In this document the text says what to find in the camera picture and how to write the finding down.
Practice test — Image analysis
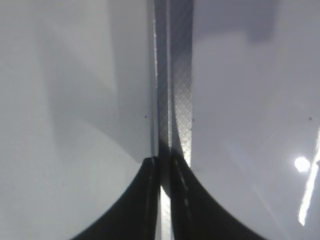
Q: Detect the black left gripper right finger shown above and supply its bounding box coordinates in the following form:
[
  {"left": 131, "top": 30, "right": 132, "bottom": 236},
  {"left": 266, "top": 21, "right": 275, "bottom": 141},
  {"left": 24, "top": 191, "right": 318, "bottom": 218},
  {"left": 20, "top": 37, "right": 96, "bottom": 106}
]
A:
[{"left": 169, "top": 150, "right": 263, "bottom": 240}]

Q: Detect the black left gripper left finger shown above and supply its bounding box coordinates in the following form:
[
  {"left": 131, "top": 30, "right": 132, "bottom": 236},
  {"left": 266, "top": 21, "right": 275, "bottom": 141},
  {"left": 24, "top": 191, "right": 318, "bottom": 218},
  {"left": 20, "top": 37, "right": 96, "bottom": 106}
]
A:
[{"left": 73, "top": 156, "right": 160, "bottom": 240}]

